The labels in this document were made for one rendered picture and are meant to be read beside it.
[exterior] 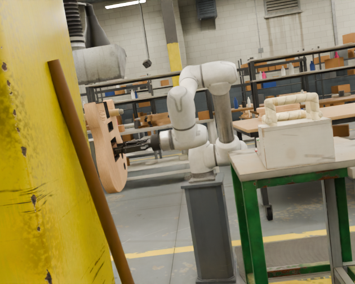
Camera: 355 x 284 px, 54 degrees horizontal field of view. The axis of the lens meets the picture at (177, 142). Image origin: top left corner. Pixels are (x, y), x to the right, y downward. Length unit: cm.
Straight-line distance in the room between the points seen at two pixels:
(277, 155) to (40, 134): 108
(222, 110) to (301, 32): 1131
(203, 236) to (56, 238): 190
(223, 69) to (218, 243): 115
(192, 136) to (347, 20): 1259
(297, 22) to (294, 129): 1192
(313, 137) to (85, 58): 97
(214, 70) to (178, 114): 59
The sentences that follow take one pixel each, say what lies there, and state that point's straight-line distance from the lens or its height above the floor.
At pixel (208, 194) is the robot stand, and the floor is 62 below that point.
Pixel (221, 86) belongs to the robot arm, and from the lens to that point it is 195.
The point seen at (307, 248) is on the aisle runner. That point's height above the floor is 0.
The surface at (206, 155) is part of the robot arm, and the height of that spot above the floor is 87.
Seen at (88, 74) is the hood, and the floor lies 142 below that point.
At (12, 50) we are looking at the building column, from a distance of 53.
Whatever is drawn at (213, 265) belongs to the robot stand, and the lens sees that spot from 249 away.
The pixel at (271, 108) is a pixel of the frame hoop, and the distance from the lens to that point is 144.
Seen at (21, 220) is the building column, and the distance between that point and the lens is 52.
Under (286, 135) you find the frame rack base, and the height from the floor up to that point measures 106.
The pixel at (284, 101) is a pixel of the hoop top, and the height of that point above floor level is 120.
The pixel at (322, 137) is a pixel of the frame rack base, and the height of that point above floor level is 103.
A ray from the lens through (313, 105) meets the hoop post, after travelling 147.
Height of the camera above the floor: 127
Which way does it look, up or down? 7 degrees down
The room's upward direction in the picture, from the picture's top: 9 degrees counter-clockwise
